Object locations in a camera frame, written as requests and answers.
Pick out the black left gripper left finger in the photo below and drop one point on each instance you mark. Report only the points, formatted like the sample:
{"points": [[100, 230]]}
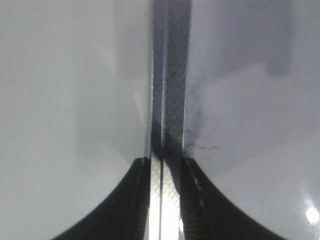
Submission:
{"points": [[123, 214]]}

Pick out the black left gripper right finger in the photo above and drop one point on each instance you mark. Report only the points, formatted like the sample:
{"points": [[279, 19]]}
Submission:
{"points": [[208, 215]]}

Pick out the white whiteboard with grey frame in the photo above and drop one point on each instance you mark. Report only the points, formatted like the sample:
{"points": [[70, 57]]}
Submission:
{"points": [[236, 87]]}

